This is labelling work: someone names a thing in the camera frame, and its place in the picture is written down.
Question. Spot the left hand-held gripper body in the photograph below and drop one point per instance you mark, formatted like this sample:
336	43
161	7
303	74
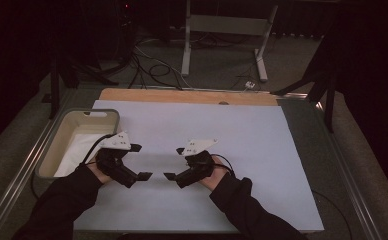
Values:
115	143

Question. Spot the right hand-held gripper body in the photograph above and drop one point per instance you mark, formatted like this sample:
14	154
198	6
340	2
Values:
197	146

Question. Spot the beige plastic basin grey rim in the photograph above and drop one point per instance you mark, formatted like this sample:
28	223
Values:
78	123

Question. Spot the person's left hand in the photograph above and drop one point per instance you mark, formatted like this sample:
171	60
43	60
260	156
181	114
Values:
98	173

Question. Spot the person's right hand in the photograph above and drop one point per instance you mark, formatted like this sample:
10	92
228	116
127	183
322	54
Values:
218	176

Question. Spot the light blue table mat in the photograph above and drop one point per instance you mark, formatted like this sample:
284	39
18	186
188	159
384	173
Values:
248	150

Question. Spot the wooden board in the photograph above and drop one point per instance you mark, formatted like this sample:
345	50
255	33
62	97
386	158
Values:
168	96

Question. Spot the white power plug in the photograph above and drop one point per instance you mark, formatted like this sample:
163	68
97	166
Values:
250	84

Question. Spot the black tripod stand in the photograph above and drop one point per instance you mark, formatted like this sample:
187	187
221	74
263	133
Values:
54	86
328	100

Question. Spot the black equipment rack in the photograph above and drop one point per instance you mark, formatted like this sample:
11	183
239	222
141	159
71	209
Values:
125	30

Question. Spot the aluminium table rail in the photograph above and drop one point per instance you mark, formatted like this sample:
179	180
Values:
25	166
348	173

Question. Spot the grey metal stand frame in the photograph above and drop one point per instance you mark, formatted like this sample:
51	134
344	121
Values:
227	25

